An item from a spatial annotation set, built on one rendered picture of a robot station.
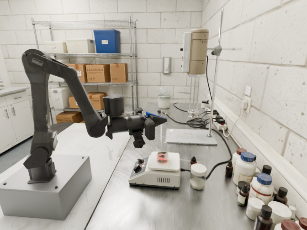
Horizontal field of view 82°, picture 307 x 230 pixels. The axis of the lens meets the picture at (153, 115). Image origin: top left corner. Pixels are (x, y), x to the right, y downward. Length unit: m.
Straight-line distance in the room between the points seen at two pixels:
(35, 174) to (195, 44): 0.87
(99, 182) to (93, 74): 2.33
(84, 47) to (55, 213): 2.52
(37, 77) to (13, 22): 3.51
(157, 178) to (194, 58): 0.63
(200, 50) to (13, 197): 0.96
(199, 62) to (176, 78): 2.10
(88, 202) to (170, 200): 0.29
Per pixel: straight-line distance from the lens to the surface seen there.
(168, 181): 0.71
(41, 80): 0.58
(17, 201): 0.73
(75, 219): 0.69
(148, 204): 0.68
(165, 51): 3.05
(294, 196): 0.75
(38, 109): 0.60
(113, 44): 2.85
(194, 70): 0.99
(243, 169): 0.77
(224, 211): 0.70
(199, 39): 1.00
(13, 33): 4.08
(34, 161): 0.64
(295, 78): 0.82
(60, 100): 3.23
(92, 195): 0.74
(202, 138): 1.12
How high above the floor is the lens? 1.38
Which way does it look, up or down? 18 degrees down
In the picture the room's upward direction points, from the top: straight up
